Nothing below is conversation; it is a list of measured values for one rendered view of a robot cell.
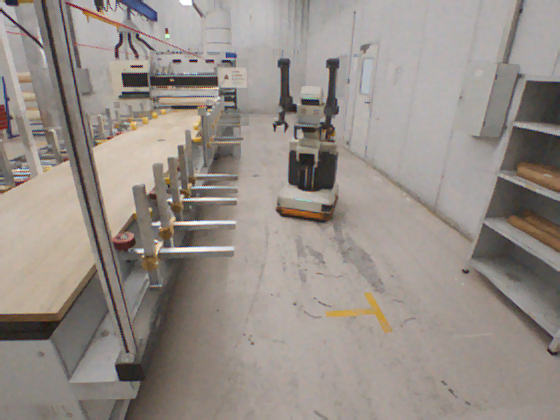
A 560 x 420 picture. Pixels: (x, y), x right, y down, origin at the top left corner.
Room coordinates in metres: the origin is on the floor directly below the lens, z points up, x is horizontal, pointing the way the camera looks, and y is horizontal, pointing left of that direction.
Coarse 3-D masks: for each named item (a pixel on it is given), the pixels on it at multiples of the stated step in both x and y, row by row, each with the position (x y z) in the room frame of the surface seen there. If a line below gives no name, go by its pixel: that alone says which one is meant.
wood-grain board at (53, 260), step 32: (160, 128) 3.54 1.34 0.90; (192, 128) 3.55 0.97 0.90; (96, 160) 2.11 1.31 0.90; (128, 160) 2.11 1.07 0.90; (160, 160) 2.12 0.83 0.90; (32, 192) 1.45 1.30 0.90; (64, 192) 1.46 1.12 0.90; (128, 192) 1.47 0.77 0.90; (0, 224) 1.07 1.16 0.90; (32, 224) 1.08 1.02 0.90; (64, 224) 1.09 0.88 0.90; (128, 224) 1.14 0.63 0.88; (0, 256) 0.83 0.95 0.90; (32, 256) 0.84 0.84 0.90; (64, 256) 0.85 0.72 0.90; (0, 288) 0.67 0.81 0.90; (32, 288) 0.67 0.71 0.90; (64, 288) 0.68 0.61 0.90; (0, 320) 0.57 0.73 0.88; (32, 320) 0.57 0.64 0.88
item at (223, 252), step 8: (176, 248) 1.01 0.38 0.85; (184, 248) 1.01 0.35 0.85; (192, 248) 1.02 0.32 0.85; (200, 248) 1.02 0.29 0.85; (208, 248) 1.02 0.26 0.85; (216, 248) 1.02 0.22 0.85; (224, 248) 1.02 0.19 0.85; (232, 248) 1.02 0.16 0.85; (128, 256) 0.97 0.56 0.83; (136, 256) 0.97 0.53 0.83; (160, 256) 0.98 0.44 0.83; (168, 256) 0.99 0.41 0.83; (176, 256) 0.99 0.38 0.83; (184, 256) 0.99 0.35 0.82; (192, 256) 0.99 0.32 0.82; (200, 256) 1.00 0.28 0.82; (208, 256) 1.00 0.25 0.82; (216, 256) 1.00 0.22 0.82; (224, 256) 1.01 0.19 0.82; (232, 256) 1.01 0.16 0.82
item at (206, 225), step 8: (152, 224) 1.23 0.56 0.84; (160, 224) 1.23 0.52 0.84; (176, 224) 1.24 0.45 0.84; (184, 224) 1.24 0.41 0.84; (192, 224) 1.24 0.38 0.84; (200, 224) 1.24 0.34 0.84; (208, 224) 1.25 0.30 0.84; (216, 224) 1.25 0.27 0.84; (224, 224) 1.25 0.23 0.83; (232, 224) 1.26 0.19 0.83
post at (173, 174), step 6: (168, 156) 1.44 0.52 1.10; (174, 156) 1.45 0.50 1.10; (168, 162) 1.43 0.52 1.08; (174, 162) 1.44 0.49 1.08; (174, 168) 1.44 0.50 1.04; (174, 174) 1.44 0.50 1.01; (174, 180) 1.44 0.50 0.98; (174, 186) 1.44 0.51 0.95; (174, 192) 1.43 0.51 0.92; (174, 198) 1.43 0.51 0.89; (180, 198) 1.46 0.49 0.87; (174, 216) 1.43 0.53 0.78; (180, 216) 1.44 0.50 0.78
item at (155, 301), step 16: (224, 128) 4.88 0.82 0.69; (208, 160) 2.89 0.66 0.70; (192, 208) 1.73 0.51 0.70; (176, 240) 1.33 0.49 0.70; (160, 272) 1.05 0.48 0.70; (176, 272) 1.13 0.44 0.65; (160, 288) 0.94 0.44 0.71; (144, 304) 0.85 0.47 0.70; (160, 304) 0.86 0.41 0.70; (144, 320) 0.77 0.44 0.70; (160, 320) 0.82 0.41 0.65; (144, 336) 0.70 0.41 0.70; (144, 352) 0.64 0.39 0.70; (128, 368) 0.59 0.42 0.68; (144, 368) 0.61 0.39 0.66
